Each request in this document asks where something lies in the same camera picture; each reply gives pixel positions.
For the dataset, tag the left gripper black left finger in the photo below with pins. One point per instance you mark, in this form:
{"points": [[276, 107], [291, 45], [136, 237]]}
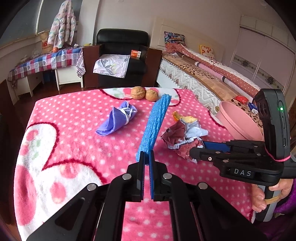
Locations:
{"points": [[128, 187]]}

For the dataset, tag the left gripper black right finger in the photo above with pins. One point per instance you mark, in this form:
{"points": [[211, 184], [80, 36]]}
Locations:
{"points": [[170, 188]]}

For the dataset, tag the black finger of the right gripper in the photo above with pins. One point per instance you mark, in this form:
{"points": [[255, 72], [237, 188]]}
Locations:
{"points": [[208, 155], [222, 147]]}

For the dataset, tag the printed paper ball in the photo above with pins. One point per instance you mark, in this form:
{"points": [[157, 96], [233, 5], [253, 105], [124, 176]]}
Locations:
{"points": [[183, 136]]}

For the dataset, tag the purple face mask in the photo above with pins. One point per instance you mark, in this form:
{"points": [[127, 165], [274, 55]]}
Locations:
{"points": [[118, 118]]}

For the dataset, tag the purple right sleeve forearm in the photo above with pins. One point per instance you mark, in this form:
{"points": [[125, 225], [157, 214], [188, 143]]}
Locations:
{"points": [[285, 223]]}

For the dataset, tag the right hand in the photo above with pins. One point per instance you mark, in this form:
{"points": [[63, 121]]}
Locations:
{"points": [[284, 186]]}

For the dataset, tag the pink plastic bucket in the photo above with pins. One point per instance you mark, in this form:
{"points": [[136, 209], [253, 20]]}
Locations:
{"points": [[239, 124]]}

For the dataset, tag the blue small packet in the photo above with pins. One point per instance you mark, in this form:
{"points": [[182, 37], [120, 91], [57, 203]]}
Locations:
{"points": [[253, 108]]}

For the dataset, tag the red snack wrapper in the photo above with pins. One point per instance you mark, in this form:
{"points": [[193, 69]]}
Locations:
{"points": [[241, 99]]}

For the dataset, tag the pink polka dot blanket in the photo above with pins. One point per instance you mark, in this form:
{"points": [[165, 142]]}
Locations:
{"points": [[61, 153]]}

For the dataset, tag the right walnut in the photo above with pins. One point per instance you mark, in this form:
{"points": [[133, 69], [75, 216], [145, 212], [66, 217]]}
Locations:
{"points": [[151, 95]]}

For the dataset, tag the walnut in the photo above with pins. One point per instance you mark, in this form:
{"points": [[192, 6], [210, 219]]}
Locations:
{"points": [[151, 95], [137, 93]]}

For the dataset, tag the bed with patterned bedding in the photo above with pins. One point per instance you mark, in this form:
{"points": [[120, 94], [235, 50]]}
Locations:
{"points": [[210, 80]]}

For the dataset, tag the left walnut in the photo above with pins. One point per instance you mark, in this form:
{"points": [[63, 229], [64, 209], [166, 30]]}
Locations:
{"points": [[137, 93]]}

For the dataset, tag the yellow pillow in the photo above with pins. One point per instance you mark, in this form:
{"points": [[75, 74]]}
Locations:
{"points": [[207, 51]]}

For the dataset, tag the white wardrobe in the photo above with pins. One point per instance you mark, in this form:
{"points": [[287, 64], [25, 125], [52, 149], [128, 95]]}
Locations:
{"points": [[265, 54]]}

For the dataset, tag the white floral cushion cover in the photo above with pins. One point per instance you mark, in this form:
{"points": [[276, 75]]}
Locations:
{"points": [[112, 65]]}

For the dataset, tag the colourful cartoon pillow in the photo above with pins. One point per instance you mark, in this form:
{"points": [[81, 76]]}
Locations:
{"points": [[174, 38]]}

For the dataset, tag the orange small box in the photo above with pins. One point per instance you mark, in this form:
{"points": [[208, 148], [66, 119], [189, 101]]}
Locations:
{"points": [[135, 53]]}

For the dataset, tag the checkered tablecloth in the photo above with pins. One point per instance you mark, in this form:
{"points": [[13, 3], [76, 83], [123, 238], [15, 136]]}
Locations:
{"points": [[61, 59]]}

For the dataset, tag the white desk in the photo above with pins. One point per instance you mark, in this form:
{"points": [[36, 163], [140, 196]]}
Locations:
{"points": [[59, 77]]}

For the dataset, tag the black leather armchair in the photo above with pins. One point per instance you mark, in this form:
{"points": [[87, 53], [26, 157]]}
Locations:
{"points": [[122, 54]]}

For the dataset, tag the orange fruit on desk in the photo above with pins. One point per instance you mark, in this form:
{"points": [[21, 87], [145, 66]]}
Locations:
{"points": [[55, 49]]}

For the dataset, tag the hanging floral padded jacket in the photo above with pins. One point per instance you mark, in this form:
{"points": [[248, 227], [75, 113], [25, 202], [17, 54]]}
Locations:
{"points": [[63, 26]]}

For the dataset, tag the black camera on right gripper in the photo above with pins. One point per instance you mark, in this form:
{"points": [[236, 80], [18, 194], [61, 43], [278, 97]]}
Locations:
{"points": [[273, 114]]}

